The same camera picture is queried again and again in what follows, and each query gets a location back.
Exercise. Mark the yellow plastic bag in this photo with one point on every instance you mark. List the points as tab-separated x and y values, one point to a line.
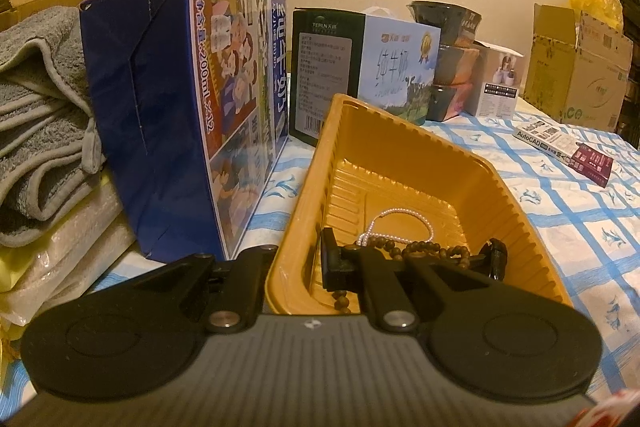
597	2

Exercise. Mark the red instant noodle bowl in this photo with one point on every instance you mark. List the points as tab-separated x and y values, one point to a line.
445	102

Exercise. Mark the red patterned bag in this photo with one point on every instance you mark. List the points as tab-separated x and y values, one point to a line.
610	412

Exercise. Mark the large open cardboard box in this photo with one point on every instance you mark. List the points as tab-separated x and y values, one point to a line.
575	72

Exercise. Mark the small white photo box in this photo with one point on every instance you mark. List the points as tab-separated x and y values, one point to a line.
500	77

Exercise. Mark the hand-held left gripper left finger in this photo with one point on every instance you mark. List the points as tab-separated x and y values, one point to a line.
255	264

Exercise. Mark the orange instant noodle bowl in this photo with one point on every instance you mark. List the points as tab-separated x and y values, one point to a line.
455	64

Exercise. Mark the plastic wrapped package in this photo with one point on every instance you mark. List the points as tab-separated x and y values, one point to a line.
60	247

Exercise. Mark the blue checked sheet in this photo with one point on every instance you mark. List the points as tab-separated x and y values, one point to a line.
575	217

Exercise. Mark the blue cartoon milk carton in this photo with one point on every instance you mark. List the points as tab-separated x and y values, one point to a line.
165	107

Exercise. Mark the dark instant noodle bowl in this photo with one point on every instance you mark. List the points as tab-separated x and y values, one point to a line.
440	22

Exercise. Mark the white and maroon book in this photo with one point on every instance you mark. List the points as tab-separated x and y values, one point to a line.
555	142

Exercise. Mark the light blue cow milk carton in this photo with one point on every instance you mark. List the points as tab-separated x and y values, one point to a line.
390	67

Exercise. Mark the yellow plastic tray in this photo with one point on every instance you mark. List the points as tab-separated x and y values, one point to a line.
400	167

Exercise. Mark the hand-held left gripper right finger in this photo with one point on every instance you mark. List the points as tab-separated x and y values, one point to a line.
331	259

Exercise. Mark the grey towel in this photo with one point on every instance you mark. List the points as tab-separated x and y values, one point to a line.
35	107

